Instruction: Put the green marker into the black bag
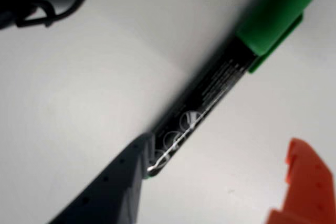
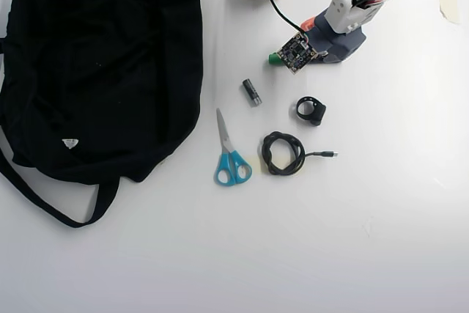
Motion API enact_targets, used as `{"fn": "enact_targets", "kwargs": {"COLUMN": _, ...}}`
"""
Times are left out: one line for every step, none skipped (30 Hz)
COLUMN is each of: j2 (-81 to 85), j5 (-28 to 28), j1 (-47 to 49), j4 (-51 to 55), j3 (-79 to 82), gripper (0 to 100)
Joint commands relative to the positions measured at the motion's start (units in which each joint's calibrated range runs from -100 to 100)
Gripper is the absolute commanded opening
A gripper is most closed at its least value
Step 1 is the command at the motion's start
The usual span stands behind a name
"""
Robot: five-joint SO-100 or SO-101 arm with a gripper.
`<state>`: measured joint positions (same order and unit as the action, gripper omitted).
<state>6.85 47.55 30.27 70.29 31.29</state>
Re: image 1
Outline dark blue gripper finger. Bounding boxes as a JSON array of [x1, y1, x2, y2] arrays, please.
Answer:
[[48, 132, 159, 224]]

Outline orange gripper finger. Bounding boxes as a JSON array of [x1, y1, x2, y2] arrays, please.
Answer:
[[266, 137, 336, 224]]

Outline green marker with black barrel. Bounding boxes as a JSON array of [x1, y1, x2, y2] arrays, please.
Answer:
[[146, 0, 316, 180]]

